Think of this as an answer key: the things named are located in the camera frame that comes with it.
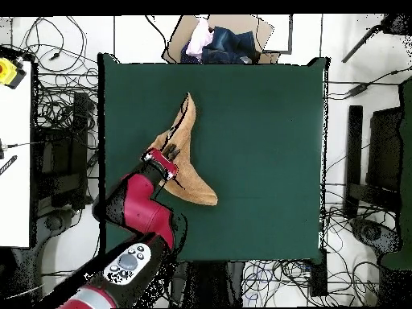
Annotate tan terry towel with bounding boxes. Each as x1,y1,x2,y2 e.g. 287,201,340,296
147,92,219,206

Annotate dark green table cloth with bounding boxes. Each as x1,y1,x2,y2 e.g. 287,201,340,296
97,52,331,266

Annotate black floor stand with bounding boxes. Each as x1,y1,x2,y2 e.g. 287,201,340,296
31,91,99,210
342,105,403,220

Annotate pale pink garment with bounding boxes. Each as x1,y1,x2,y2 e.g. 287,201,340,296
185,16,215,60

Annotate blue jeans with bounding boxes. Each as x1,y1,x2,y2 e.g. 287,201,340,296
179,26,261,64

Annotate gray caster foot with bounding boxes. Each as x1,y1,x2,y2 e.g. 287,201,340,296
33,205,84,239
350,218,403,255

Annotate cardboard box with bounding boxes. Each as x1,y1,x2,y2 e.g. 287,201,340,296
161,14,281,64

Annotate white desk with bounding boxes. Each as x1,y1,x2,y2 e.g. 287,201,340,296
0,60,33,249

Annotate yellow emergency stop button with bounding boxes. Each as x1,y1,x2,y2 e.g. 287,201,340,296
0,56,27,90

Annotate black table leg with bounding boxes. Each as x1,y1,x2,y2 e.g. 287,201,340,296
309,250,328,297

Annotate black tripod leg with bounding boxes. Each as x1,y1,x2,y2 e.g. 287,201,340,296
341,13,412,64

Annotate dark green covered furniture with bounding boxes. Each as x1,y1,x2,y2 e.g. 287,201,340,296
381,76,412,270

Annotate black cable tangle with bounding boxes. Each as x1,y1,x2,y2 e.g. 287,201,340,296
242,205,381,307
12,15,99,136

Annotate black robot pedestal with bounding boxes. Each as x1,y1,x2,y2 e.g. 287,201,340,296
170,261,245,307

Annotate black ribbed strap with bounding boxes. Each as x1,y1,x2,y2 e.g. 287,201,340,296
0,154,18,176

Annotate black power adapter cable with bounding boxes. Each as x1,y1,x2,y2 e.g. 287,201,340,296
327,65,412,101

